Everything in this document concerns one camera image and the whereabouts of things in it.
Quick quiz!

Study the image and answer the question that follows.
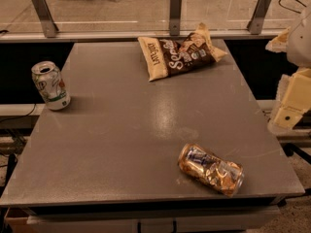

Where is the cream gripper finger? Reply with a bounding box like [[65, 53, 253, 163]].
[[265, 27, 290, 52]]

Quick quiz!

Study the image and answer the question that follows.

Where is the brown chip bag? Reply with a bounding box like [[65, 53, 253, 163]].
[[138, 23, 226, 82]]

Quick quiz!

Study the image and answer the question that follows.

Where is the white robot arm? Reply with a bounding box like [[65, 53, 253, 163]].
[[265, 4, 311, 135]]

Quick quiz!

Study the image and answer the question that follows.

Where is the orange crushed soda can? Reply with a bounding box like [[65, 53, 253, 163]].
[[178, 144, 244, 197]]

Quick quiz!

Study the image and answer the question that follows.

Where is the green and white soda can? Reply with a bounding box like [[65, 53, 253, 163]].
[[31, 61, 71, 111]]

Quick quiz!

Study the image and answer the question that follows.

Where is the right metal bracket post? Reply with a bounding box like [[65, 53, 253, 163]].
[[247, 0, 272, 35]]

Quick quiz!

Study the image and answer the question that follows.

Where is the metal bracket post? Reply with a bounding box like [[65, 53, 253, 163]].
[[247, 0, 272, 35], [169, 0, 182, 36], [31, 0, 59, 38]]

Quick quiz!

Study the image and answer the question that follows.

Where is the middle metal bracket post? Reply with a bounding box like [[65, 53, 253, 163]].
[[169, 0, 182, 36]]

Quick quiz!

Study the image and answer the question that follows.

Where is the left metal bracket post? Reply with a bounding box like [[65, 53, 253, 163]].
[[31, 0, 59, 38]]

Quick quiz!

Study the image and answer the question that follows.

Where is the black cable at left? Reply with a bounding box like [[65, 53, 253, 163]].
[[0, 102, 37, 124]]

